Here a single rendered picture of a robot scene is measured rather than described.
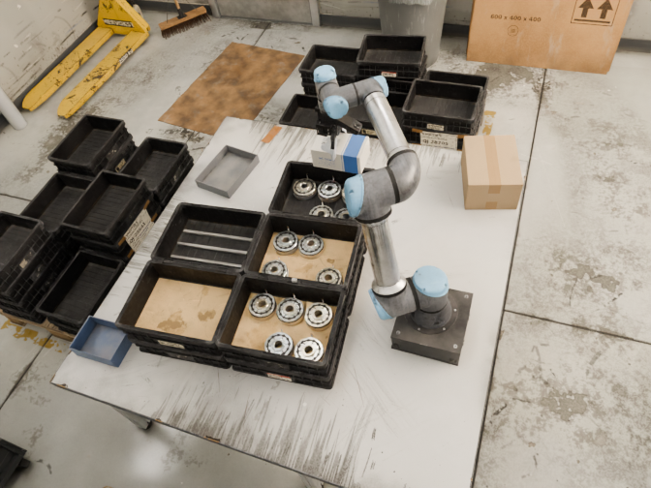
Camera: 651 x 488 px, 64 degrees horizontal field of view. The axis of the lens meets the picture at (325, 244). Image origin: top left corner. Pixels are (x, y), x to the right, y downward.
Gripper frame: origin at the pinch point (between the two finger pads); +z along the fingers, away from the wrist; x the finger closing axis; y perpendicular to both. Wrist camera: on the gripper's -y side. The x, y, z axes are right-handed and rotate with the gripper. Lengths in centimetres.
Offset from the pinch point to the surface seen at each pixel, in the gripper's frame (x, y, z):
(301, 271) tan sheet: 42, 5, 28
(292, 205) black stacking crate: 11.1, 21.5, 27.7
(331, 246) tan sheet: 27.5, -2.5, 27.7
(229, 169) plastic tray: -13, 68, 40
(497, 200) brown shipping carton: -18, -61, 35
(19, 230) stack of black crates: 39, 179, 60
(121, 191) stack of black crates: -1, 138, 61
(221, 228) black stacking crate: 31, 47, 28
